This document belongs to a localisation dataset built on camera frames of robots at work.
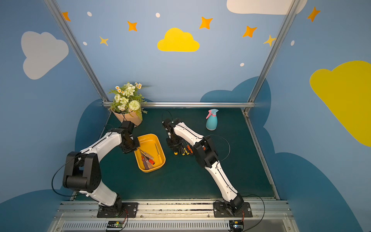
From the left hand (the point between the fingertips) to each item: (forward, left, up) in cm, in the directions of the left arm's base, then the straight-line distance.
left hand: (136, 146), depth 92 cm
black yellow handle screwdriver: (0, -30, -5) cm, 30 cm away
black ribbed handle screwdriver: (0, -25, -5) cm, 26 cm away
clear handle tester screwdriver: (-9, -7, -3) cm, 12 cm away
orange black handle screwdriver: (+1, -35, -5) cm, 36 cm away
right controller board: (-40, -59, -9) cm, 72 cm away
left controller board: (-41, +3, -8) cm, 42 cm away
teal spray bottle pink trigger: (+22, -50, +2) cm, 55 cm away
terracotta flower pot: (+19, +4, +8) cm, 20 cm away
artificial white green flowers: (+21, +5, +22) cm, 31 cm away
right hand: (+4, -24, -5) cm, 25 cm away
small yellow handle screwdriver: (-4, -14, -5) cm, 15 cm away
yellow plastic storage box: (-3, -8, -5) cm, 10 cm away
